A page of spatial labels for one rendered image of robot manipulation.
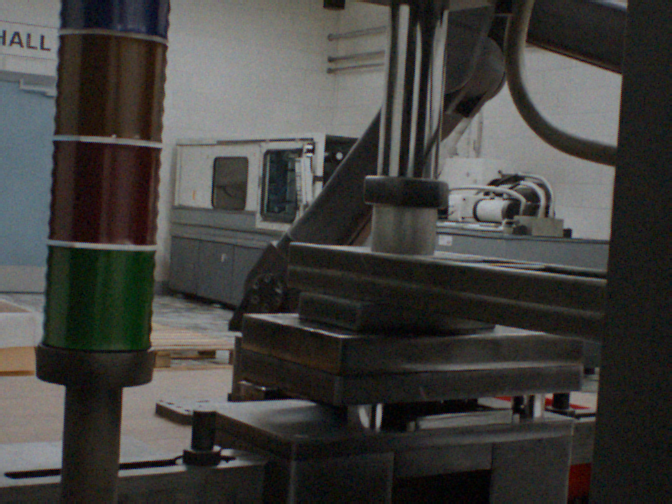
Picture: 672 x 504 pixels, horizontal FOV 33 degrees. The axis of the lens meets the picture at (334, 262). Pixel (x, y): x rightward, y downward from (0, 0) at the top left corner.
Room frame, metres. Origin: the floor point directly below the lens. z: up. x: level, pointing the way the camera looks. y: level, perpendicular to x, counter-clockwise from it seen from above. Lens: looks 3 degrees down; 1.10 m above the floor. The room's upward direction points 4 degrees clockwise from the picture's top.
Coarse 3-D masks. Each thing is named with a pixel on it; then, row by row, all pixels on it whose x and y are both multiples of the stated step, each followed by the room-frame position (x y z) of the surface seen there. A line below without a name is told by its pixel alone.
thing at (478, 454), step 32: (224, 448) 0.61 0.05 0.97; (256, 448) 0.59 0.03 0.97; (448, 448) 0.62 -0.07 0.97; (480, 448) 0.63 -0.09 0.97; (512, 448) 0.64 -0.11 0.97; (544, 448) 0.66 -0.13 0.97; (288, 480) 0.56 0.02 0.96; (320, 480) 0.57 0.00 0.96; (352, 480) 0.58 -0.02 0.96; (384, 480) 0.59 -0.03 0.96; (416, 480) 0.69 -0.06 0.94; (448, 480) 0.67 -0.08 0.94; (480, 480) 0.64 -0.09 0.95; (512, 480) 0.65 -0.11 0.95; (544, 480) 0.66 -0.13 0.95
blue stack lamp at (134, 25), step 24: (72, 0) 0.38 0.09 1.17; (96, 0) 0.37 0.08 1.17; (120, 0) 0.37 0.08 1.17; (144, 0) 0.38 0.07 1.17; (168, 0) 0.39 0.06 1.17; (72, 24) 0.38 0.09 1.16; (96, 24) 0.37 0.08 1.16; (120, 24) 0.37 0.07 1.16; (144, 24) 0.38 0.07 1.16; (168, 24) 0.39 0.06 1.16
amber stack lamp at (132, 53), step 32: (64, 64) 0.38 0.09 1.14; (96, 64) 0.37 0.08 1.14; (128, 64) 0.37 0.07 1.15; (160, 64) 0.38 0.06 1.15; (64, 96) 0.38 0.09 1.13; (96, 96) 0.37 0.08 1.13; (128, 96) 0.38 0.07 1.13; (160, 96) 0.39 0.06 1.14; (64, 128) 0.38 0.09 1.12; (96, 128) 0.37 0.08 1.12; (128, 128) 0.38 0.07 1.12; (160, 128) 0.39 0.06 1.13
